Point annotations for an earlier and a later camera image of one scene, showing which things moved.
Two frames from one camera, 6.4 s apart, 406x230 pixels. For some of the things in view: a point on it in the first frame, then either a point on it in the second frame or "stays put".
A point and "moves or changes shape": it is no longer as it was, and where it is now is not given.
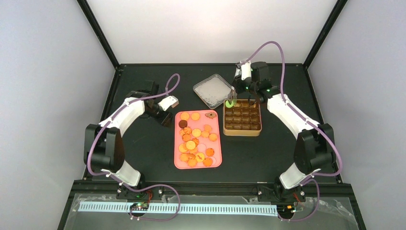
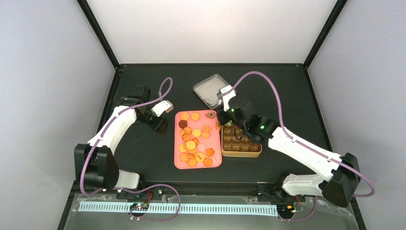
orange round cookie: x=185 y=116 stays put
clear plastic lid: x=215 y=90 stays put
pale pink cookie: x=201 y=147 stays put
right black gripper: x=237 y=87 → x=221 y=119
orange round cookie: x=207 y=128 → x=218 y=126
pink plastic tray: x=197 y=139 stays put
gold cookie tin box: x=242 y=120 moves or changes shape
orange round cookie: x=196 y=132 stays put
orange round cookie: x=195 y=116 stays put
